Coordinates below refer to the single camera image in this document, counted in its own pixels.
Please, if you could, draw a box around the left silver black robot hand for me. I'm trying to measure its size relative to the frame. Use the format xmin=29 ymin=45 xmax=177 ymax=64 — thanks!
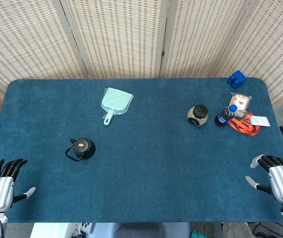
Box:
xmin=0 ymin=158 xmax=37 ymax=214

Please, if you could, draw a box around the small black kettle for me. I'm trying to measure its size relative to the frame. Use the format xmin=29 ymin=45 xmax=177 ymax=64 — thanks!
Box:
xmin=65 ymin=138 xmax=97 ymax=162

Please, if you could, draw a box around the white box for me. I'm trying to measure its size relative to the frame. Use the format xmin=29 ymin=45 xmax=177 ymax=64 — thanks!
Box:
xmin=29 ymin=222 xmax=94 ymax=238

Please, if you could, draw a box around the olive trouser leg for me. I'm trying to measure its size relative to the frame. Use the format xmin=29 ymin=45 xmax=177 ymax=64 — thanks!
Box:
xmin=222 ymin=222 xmax=257 ymax=238

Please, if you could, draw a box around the white badge card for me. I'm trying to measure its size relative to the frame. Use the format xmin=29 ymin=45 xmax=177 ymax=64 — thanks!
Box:
xmin=249 ymin=115 xmax=271 ymax=127

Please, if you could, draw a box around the cola bottle with blue cap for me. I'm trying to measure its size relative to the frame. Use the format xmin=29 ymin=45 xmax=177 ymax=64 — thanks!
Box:
xmin=214 ymin=104 xmax=238 ymax=128

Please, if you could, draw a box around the clear snack packet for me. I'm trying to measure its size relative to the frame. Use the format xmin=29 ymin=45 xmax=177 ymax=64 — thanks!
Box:
xmin=229 ymin=92 xmax=253 ymax=117

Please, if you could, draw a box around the glass grain jar black lid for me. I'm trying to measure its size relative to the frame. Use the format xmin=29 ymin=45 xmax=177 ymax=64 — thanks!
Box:
xmin=187 ymin=104 xmax=209 ymax=127

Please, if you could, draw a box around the blue toy building block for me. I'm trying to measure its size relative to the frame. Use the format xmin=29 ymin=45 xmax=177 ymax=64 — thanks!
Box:
xmin=227 ymin=70 xmax=247 ymax=89

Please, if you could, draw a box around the blue carpet table mat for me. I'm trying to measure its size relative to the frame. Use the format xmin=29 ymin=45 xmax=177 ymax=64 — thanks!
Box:
xmin=0 ymin=77 xmax=283 ymax=224

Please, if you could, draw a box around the mint green dustpan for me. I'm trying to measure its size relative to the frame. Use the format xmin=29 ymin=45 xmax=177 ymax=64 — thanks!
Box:
xmin=101 ymin=87 xmax=134 ymax=126

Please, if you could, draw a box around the woven folding screen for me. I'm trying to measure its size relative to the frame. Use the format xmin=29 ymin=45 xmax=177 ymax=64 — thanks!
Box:
xmin=0 ymin=0 xmax=283 ymax=107

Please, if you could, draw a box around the black floor cable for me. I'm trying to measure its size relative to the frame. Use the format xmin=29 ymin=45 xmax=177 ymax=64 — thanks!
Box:
xmin=251 ymin=222 xmax=283 ymax=238

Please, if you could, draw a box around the orange lanyard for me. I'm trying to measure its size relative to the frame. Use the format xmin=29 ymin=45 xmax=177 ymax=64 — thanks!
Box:
xmin=227 ymin=112 xmax=261 ymax=136

